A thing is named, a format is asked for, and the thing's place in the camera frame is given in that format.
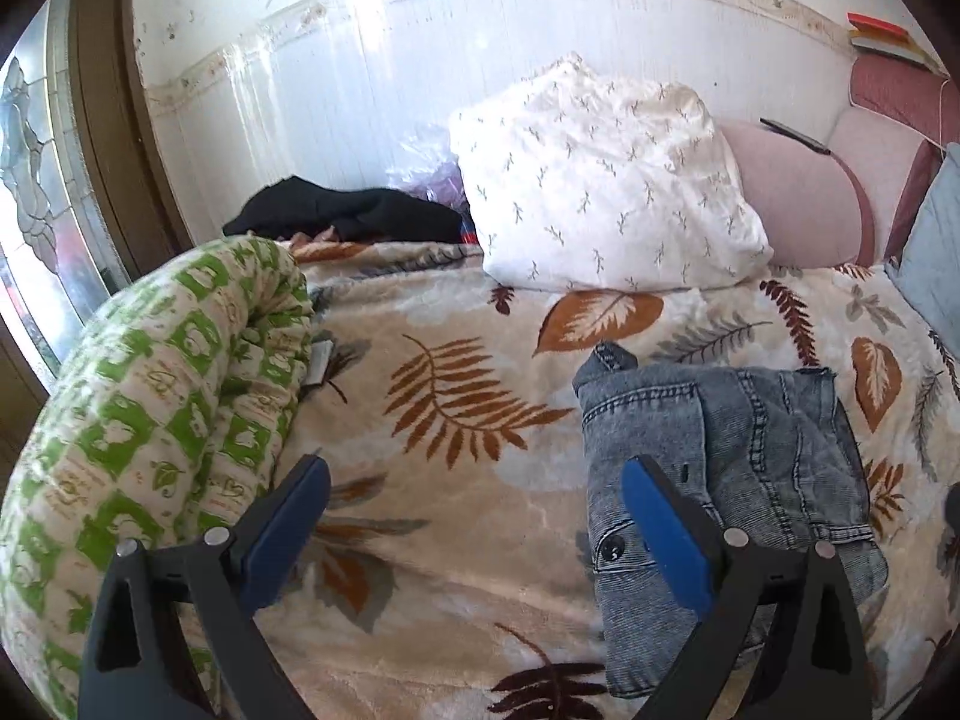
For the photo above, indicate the black remote on headboard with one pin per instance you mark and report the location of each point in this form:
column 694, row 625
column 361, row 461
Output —
column 793, row 134

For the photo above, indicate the black garment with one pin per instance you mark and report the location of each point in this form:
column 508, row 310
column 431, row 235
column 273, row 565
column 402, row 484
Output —
column 296, row 206

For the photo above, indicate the purple plastic bag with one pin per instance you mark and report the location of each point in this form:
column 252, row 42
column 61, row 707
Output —
column 426, row 168

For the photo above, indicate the brown wooden window frame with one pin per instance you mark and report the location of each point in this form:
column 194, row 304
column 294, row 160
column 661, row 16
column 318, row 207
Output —
column 118, row 143

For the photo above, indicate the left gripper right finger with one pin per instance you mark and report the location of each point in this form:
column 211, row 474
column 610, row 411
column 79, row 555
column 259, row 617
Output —
column 813, row 663

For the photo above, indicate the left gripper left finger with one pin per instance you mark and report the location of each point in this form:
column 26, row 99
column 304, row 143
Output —
column 136, row 663

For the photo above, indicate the pink padded headboard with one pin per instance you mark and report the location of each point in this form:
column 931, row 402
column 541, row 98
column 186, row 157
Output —
column 853, row 199

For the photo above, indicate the leaf pattern fleece blanket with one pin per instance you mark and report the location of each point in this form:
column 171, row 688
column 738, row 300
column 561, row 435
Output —
column 449, row 577

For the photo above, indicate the green white patterned quilt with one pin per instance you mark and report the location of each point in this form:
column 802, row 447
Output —
column 167, row 419

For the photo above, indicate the red book stack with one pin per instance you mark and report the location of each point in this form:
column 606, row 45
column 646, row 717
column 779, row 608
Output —
column 871, row 34

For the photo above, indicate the white patterned pillow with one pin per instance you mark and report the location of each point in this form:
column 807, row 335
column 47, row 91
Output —
column 578, row 180

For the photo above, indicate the grey denim pants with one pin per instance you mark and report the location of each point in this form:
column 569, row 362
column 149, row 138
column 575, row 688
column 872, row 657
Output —
column 771, row 452

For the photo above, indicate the grey blue quilted pillow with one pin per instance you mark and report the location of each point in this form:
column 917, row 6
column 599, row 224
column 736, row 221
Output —
column 928, row 272

